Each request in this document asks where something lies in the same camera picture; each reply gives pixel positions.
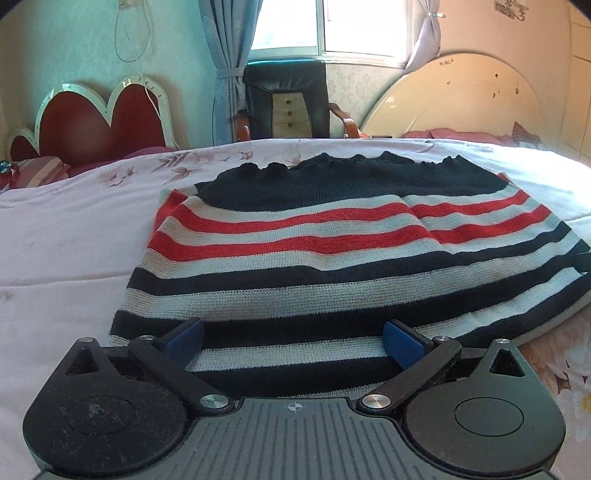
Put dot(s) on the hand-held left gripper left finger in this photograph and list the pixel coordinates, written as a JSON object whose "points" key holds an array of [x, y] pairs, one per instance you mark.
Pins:
{"points": [[187, 342]]}

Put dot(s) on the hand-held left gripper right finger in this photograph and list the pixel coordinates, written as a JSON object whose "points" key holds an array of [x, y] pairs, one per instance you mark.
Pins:
{"points": [[404, 342]]}

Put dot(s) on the striped knit sweater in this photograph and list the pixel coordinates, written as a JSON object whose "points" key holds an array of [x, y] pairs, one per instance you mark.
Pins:
{"points": [[346, 258]]}

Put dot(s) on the bed with floral sheet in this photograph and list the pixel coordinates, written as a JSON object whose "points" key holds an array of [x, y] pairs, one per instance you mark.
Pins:
{"points": [[60, 240]]}

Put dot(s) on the maroon cloth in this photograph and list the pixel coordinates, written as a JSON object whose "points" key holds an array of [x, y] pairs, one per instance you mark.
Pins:
{"points": [[129, 157]]}

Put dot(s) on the pink pillow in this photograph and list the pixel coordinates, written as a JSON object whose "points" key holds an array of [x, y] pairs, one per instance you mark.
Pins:
{"points": [[457, 135]]}

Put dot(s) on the striped pillow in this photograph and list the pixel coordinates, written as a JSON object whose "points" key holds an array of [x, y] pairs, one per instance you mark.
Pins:
{"points": [[34, 173]]}

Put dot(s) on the red heart-shaped headboard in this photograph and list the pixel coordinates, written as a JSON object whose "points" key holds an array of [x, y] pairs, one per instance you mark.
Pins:
{"points": [[92, 129]]}

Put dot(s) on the cream round headboard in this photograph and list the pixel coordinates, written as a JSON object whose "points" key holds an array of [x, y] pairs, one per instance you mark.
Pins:
{"points": [[461, 101]]}

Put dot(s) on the small colourful bundle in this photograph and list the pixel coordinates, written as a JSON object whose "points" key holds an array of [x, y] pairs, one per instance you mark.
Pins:
{"points": [[4, 166]]}

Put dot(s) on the black leather armchair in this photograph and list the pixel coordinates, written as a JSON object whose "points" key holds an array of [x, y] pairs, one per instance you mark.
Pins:
{"points": [[286, 92]]}

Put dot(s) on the blue-grey curtain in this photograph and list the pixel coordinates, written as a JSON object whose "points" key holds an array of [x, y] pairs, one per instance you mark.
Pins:
{"points": [[228, 55]]}

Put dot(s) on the cream wardrobe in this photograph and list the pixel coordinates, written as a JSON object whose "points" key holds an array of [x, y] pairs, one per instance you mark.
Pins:
{"points": [[581, 92]]}

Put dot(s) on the pale curtain with tieback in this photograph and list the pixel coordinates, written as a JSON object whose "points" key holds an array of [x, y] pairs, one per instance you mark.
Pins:
{"points": [[425, 32]]}

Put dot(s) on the bright window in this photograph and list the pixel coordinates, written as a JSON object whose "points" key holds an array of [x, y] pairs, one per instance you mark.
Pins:
{"points": [[360, 25]]}

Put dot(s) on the wall lamp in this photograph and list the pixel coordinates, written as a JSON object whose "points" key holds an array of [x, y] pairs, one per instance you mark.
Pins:
{"points": [[510, 9]]}

